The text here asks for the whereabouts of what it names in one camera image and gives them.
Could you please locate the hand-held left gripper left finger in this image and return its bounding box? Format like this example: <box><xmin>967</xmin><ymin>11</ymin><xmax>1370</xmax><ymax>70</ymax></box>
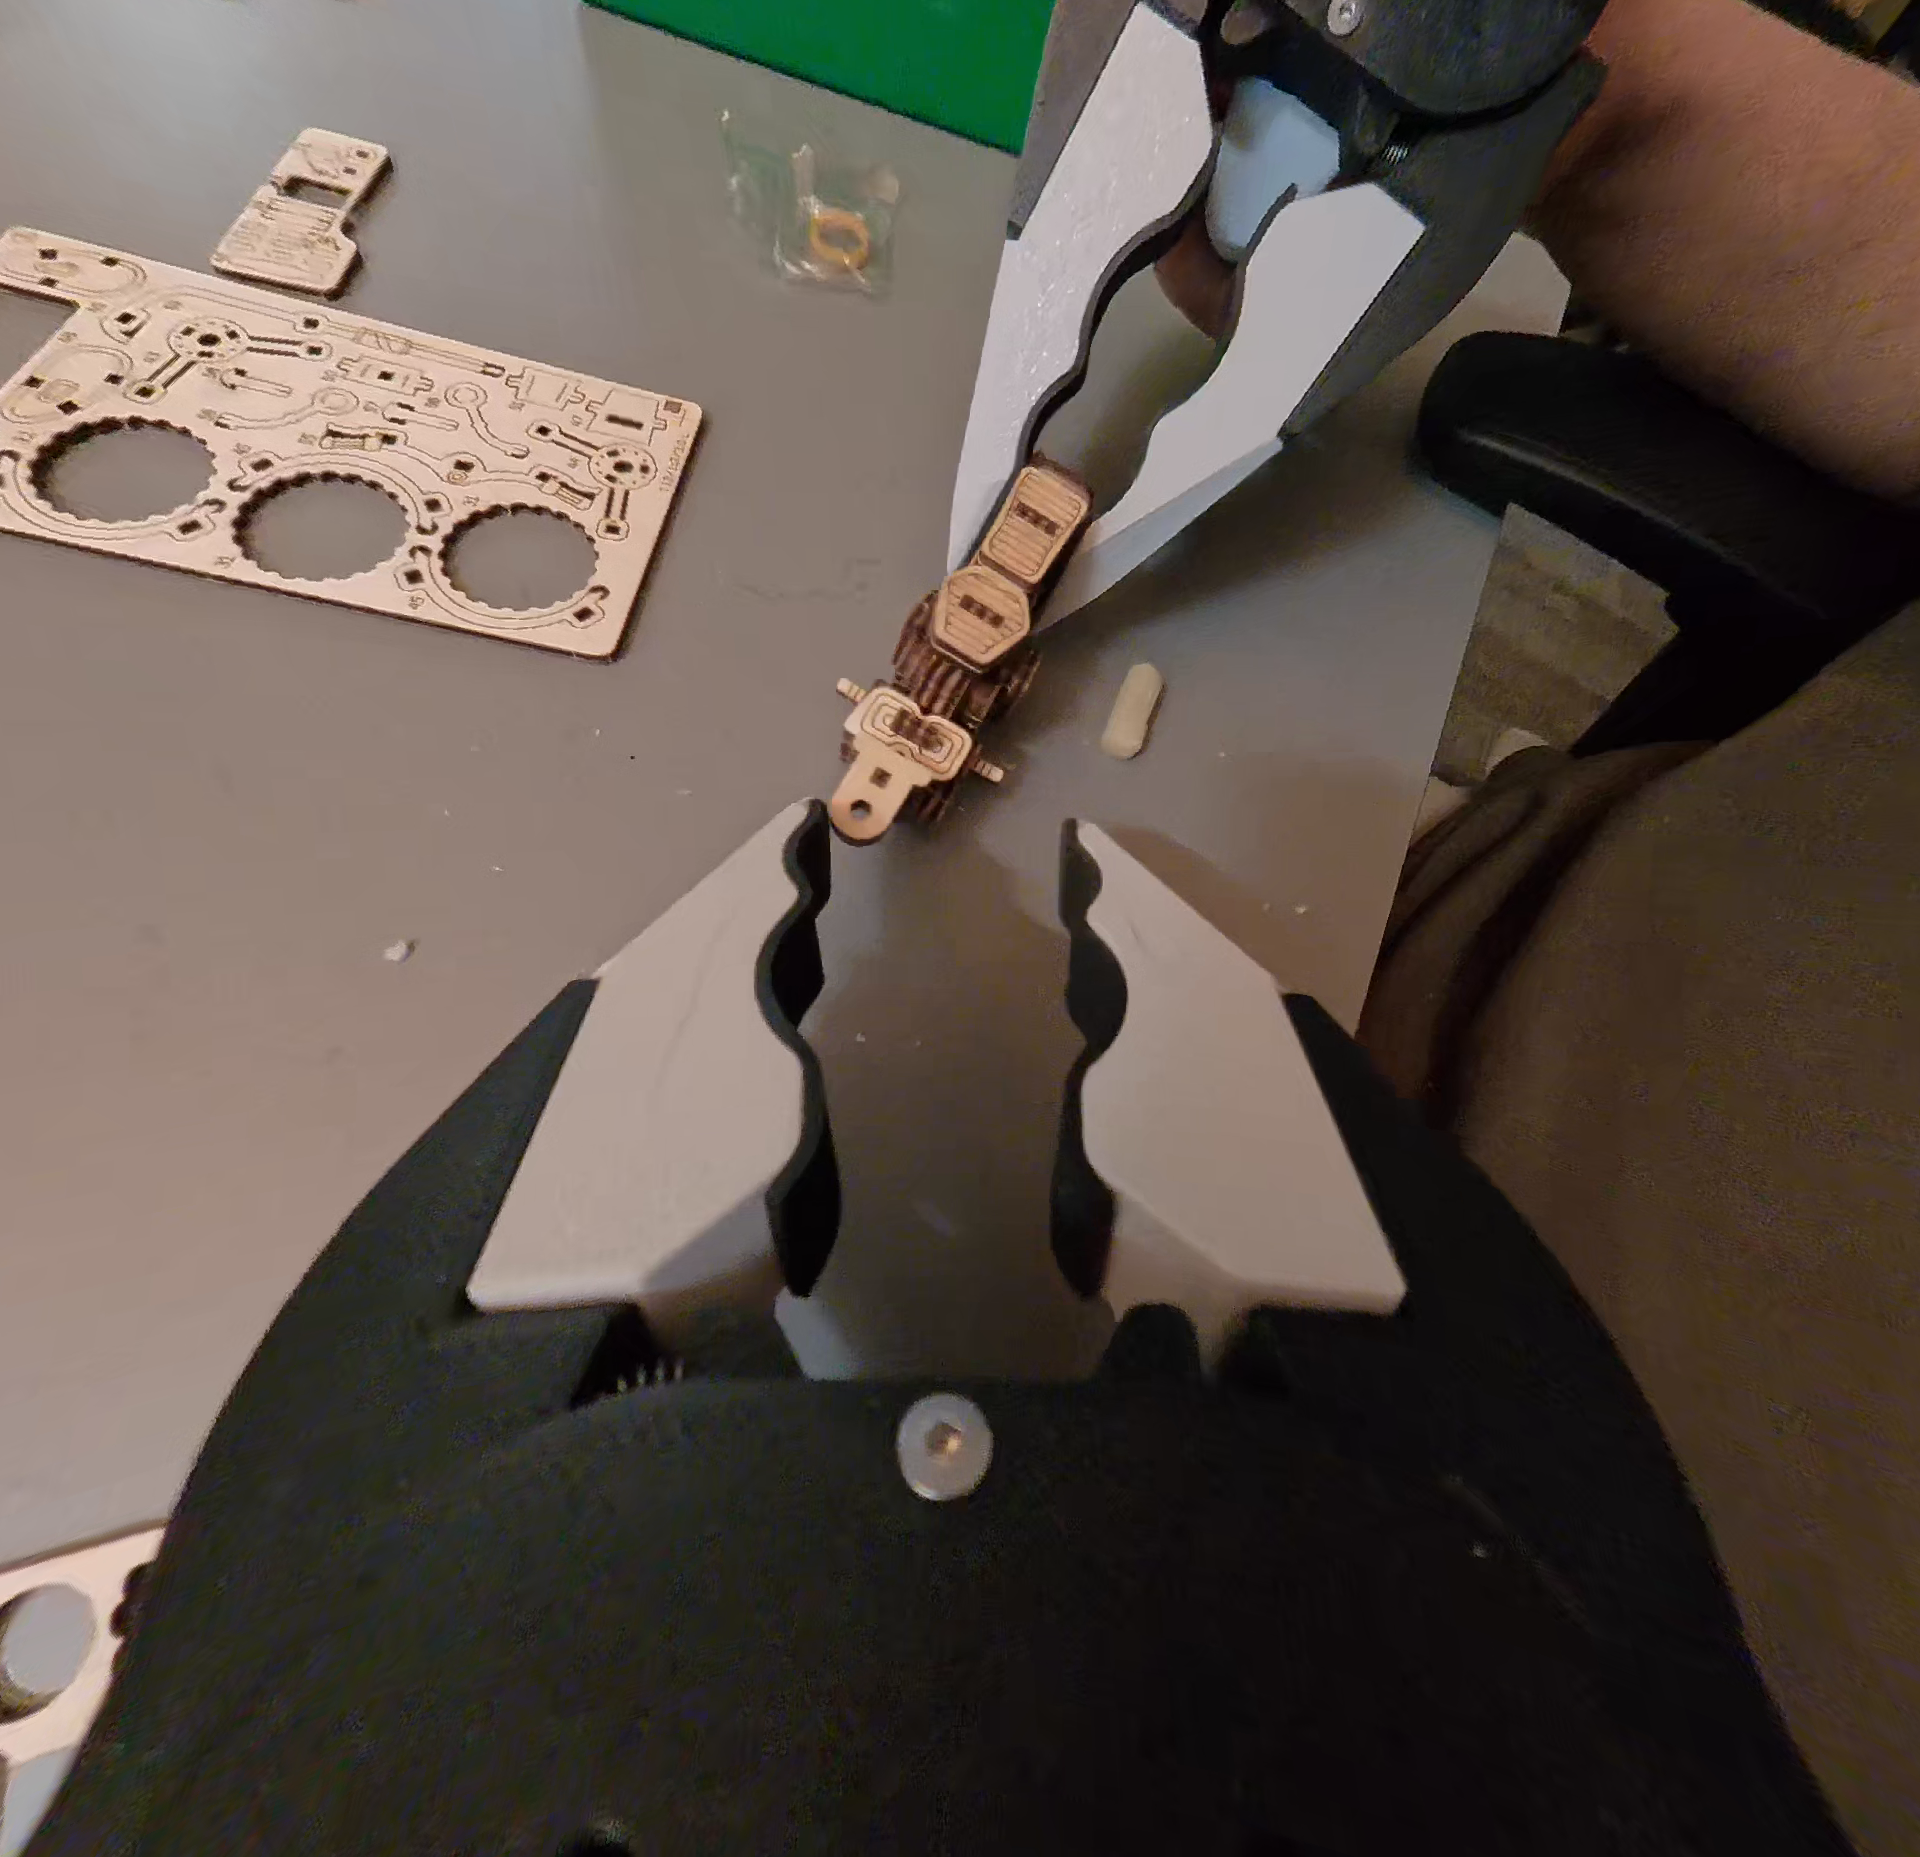
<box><xmin>464</xmin><ymin>798</ymin><xmax>840</xmax><ymax>1315</ymax></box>

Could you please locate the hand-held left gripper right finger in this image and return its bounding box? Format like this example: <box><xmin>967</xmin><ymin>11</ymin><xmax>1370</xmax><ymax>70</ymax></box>
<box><xmin>1048</xmin><ymin>817</ymin><xmax>1409</xmax><ymax>1319</ymax></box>

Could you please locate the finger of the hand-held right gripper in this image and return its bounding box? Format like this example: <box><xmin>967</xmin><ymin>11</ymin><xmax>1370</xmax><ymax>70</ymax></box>
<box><xmin>947</xmin><ymin>0</ymin><xmax>1213</xmax><ymax>577</ymax></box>
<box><xmin>1034</xmin><ymin>182</ymin><xmax>1430</xmax><ymax>631</ymax></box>

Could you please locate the wooden puzzle vehicle model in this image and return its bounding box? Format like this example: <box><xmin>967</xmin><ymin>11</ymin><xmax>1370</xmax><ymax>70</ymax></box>
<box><xmin>828</xmin><ymin>450</ymin><xmax>1094</xmax><ymax>848</ymax></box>

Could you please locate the person's right forearm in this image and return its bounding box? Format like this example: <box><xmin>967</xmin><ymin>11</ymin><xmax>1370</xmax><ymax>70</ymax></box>
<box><xmin>1528</xmin><ymin>0</ymin><xmax>1920</xmax><ymax>502</ymax></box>

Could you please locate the grey desk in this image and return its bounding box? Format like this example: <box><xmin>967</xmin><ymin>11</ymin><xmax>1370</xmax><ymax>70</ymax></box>
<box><xmin>0</xmin><ymin>0</ymin><xmax>1572</xmax><ymax>1633</ymax></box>

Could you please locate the person's right hand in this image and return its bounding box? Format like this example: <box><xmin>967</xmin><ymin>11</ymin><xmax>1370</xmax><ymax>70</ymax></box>
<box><xmin>1156</xmin><ymin>213</ymin><xmax>1245</xmax><ymax>339</ymax></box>

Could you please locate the green box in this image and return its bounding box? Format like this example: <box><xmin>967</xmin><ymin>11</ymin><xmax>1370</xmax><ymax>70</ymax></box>
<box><xmin>560</xmin><ymin>0</ymin><xmax>1084</xmax><ymax>156</ymax></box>

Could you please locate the clear plastic bag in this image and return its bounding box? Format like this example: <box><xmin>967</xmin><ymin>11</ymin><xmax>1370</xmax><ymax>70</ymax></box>
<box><xmin>718</xmin><ymin>103</ymin><xmax>905</xmax><ymax>295</ymax></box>

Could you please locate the black chair armrest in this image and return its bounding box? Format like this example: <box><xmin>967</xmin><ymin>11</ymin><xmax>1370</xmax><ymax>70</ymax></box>
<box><xmin>1413</xmin><ymin>332</ymin><xmax>1920</xmax><ymax>755</ymax></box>

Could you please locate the person's brown clothing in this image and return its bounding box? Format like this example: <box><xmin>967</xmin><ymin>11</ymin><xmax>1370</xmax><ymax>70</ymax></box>
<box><xmin>1357</xmin><ymin>597</ymin><xmax>1920</xmax><ymax>1857</ymax></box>

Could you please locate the wooden sheet with round holes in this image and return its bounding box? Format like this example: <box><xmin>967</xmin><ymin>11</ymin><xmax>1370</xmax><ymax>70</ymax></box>
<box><xmin>0</xmin><ymin>226</ymin><xmax>706</xmax><ymax>664</ymax></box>

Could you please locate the wooden cutout sheet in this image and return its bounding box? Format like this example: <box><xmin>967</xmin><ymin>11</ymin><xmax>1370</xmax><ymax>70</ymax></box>
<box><xmin>0</xmin><ymin>1522</ymin><xmax>168</xmax><ymax>1815</ymax></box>

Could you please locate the small wooden sheet offcut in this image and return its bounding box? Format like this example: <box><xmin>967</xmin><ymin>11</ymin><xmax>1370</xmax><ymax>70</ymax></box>
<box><xmin>210</xmin><ymin>126</ymin><xmax>395</xmax><ymax>303</ymax></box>

